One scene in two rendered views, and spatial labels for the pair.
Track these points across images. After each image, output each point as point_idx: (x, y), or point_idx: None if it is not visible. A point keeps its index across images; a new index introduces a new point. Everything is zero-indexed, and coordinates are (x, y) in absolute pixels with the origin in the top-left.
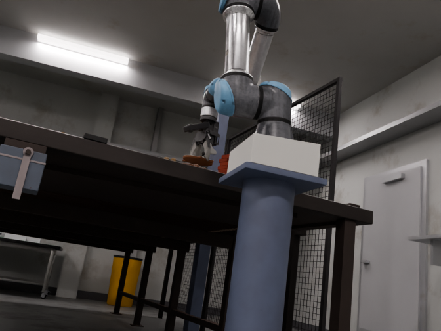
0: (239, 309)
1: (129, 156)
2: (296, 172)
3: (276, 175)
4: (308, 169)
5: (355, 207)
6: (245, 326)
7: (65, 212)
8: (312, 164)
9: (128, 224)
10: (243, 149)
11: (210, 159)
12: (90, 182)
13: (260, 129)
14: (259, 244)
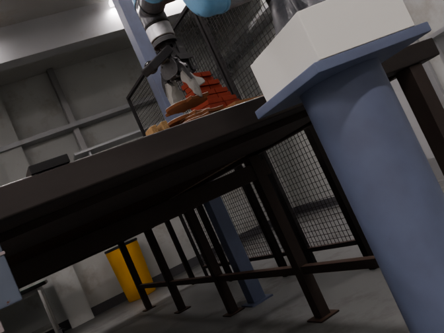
0: (415, 275)
1: (114, 159)
2: (386, 36)
3: (361, 58)
4: (396, 21)
5: (411, 44)
6: (439, 291)
7: (45, 264)
8: (397, 11)
9: (129, 229)
10: (283, 49)
11: (204, 93)
12: (67, 219)
13: (284, 4)
14: (391, 171)
